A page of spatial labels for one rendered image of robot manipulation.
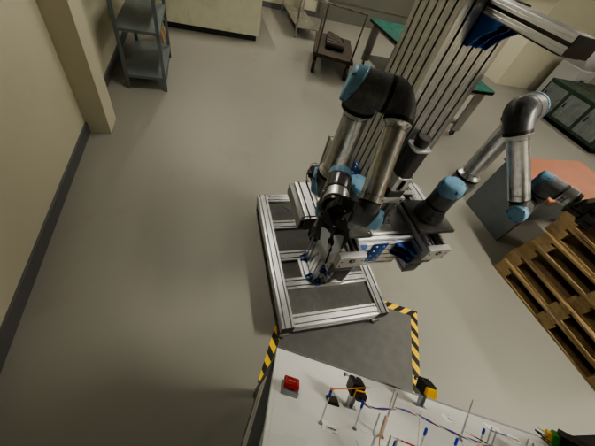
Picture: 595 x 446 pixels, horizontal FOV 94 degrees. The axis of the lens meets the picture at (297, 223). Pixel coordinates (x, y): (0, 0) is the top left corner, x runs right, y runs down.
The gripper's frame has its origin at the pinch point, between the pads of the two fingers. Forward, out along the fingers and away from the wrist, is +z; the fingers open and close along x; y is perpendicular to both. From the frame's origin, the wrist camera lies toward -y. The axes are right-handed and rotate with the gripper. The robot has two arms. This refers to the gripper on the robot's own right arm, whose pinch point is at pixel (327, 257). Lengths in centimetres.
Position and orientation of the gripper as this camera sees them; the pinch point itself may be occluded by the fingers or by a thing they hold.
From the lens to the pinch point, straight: 64.9
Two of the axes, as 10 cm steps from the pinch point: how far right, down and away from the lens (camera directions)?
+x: -9.1, -3.9, -1.2
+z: -2.2, 7.2, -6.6
